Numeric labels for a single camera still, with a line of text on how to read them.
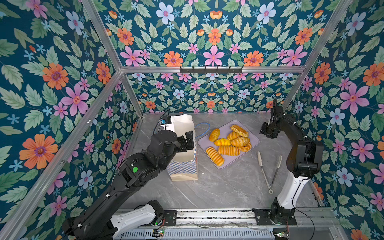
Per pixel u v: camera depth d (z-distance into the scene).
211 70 0.92
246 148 0.97
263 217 0.73
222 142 0.99
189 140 0.53
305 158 0.52
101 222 0.37
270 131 0.82
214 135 1.01
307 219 0.67
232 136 1.00
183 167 0.72
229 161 0.93
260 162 0.88
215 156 0.91
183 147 0.53
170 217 0.74
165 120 0.50
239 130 1.04
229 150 0.95
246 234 0.76
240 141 0.95
